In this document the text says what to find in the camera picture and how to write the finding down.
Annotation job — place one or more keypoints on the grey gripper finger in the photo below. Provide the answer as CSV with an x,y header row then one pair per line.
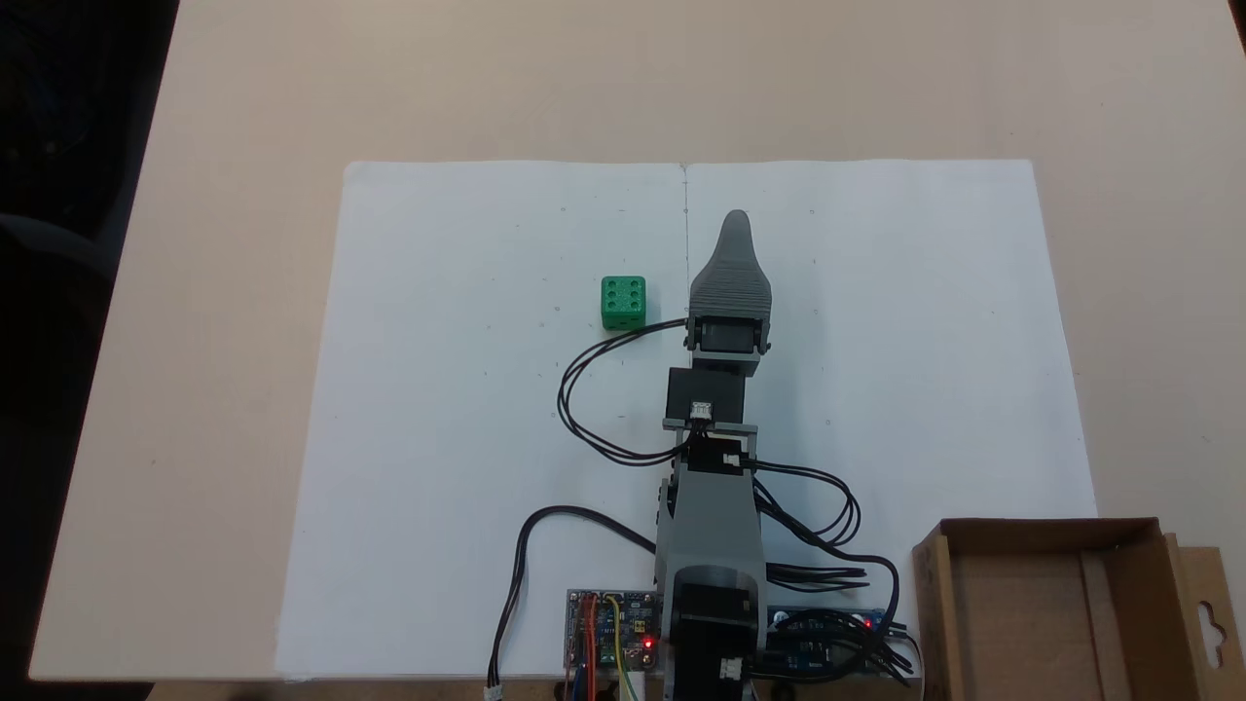
x,y
732,277

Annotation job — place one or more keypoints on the green dice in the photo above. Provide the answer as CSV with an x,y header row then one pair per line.
x,y
623,302

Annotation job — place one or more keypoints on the white paper sheet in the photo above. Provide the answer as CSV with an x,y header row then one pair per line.
x,y
438,438
925,341

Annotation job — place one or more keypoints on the blue circuit board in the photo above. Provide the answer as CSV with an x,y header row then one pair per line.
x,y
827,654

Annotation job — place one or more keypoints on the brown cardboard box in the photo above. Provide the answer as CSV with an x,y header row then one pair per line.
x,y
1051,613

